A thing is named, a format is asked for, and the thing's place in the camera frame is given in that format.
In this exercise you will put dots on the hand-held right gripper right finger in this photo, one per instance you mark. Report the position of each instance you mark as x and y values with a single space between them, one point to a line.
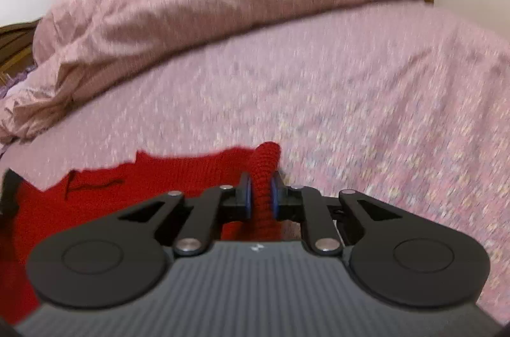
275 198

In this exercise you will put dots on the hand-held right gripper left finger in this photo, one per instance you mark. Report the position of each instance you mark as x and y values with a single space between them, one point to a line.
248 198

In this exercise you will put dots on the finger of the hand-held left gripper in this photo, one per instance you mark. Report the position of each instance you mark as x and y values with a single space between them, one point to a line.
8 189

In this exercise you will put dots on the red knitted sweater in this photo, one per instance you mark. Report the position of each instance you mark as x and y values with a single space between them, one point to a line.
159 173

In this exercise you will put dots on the pink floral bed sheet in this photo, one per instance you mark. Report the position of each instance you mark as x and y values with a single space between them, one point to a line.
318 102

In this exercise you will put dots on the purple ruffled pillow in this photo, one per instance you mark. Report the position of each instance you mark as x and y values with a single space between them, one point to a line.
16 78

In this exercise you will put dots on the dark wooden cabinet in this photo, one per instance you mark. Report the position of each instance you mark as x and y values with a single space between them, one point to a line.
12 50

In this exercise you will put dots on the pink duvet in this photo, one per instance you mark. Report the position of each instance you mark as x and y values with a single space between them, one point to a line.
199 10

